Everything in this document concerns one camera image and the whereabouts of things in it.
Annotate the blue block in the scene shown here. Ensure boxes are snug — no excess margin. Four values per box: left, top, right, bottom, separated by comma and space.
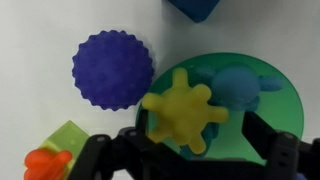
296, 173, 307, 180

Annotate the blue turtle toy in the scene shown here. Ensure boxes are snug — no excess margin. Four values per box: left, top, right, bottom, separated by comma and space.
196, 63, 283, 111

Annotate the yellow spiky toy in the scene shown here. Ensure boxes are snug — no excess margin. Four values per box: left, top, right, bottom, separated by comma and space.
142, 68, 229, 154

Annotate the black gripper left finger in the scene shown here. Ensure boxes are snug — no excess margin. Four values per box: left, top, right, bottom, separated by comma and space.
135, 109, 149, 135

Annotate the dark blue cube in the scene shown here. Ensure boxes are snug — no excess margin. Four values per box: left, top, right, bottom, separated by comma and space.
168, 0, 220, 23

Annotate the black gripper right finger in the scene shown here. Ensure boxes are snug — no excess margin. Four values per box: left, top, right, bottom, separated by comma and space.
242, 112, 280, 161

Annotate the orange toy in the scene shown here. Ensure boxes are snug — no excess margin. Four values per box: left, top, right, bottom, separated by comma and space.
23, 149, 72, 180

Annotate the purple bumpy ball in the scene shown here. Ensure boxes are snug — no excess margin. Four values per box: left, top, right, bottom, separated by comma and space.
72, 30, 154, 111

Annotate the lime green cube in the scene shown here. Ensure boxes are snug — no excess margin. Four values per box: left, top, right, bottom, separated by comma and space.
40, 120, 89, 180

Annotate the green bowl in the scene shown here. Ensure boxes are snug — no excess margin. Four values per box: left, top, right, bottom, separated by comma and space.
135, 52, 305, 166

